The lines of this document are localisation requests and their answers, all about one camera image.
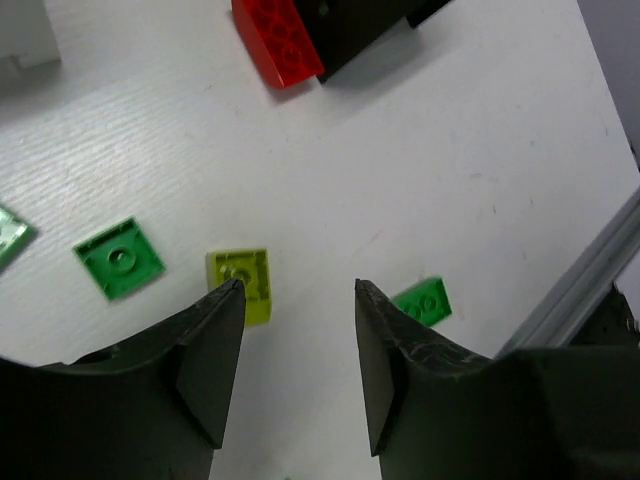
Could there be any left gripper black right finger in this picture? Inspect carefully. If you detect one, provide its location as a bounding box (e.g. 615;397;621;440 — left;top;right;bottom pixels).
355;280;639;479

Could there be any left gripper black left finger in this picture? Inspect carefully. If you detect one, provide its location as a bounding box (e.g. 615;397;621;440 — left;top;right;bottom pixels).
1;279;245;479

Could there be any red brick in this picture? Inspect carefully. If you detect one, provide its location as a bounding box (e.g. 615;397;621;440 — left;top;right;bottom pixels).
231;0;325;90

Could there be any green 2x3 brick front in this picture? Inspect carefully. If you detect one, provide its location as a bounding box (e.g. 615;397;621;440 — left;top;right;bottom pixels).
392;277;452;327

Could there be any green 2x3 brick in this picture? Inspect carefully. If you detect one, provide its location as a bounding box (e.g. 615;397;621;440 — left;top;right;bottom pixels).
392;277;452;327
0;205;38;271

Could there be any green 2x2 brick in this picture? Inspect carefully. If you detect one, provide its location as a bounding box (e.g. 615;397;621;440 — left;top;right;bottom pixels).
73;217;166;301

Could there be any lime sloped brick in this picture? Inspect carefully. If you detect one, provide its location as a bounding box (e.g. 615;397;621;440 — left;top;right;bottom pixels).
205;248;272;327

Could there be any black slotted two-bin container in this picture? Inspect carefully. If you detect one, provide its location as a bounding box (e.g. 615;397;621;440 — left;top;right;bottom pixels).
294;0;449;84

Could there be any white slotted two-bin container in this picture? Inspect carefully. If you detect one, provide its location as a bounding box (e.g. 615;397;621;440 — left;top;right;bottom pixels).
1;0;61;98

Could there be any aluminium table rail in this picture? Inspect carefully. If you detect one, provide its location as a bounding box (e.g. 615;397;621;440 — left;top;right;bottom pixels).
497;193;639;357

